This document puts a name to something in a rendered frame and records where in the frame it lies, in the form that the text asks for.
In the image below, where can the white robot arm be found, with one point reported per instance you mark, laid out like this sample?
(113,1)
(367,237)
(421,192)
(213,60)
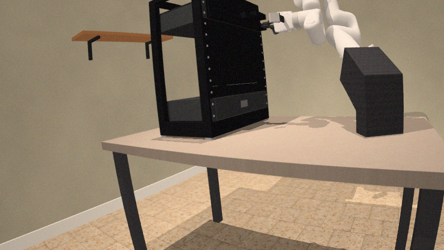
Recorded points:
(343,30)

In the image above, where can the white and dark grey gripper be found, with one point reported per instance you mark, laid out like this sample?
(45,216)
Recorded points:
(287,26)

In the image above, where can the black equipment rack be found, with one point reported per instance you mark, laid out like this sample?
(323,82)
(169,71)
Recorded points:
(227,42)

